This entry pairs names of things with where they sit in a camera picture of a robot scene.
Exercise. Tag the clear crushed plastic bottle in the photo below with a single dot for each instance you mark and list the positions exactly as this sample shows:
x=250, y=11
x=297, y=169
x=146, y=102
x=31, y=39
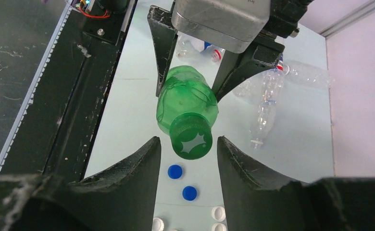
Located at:
x=249, y=88

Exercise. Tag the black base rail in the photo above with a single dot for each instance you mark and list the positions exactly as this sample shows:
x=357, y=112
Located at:
x=59, y=129

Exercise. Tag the green plastic bottle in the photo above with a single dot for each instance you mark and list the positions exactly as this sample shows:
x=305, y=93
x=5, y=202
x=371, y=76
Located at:
x=185, y=91

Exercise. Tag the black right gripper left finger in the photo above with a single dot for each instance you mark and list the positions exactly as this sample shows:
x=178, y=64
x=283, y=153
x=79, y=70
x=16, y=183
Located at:
x=120, y=198

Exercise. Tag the clear bottle with blue label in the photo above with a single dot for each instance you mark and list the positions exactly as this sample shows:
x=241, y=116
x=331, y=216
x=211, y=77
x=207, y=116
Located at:
x=272, y=82

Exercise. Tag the green bottle cap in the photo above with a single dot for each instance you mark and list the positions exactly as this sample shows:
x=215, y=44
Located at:
x=191, y=136

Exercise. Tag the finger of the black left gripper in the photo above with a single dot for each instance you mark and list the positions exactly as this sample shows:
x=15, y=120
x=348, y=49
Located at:
x=164, y=37

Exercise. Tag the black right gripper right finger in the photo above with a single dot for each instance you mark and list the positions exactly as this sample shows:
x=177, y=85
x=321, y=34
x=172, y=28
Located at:
x=258, y=198

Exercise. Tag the blue bottle cap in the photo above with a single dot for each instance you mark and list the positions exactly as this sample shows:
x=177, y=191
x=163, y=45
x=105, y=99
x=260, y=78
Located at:
x=189, y=193
x=175, y=172

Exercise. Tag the white bottle cap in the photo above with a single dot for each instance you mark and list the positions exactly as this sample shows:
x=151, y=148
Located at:
x=218, y=213
x=219, y=227
x=157, y=224

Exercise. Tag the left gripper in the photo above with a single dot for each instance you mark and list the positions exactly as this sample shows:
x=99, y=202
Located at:
x=264, y=52

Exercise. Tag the clear bottle with red ring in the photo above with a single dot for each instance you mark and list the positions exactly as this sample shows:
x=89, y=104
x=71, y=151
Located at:
x=191, y=48

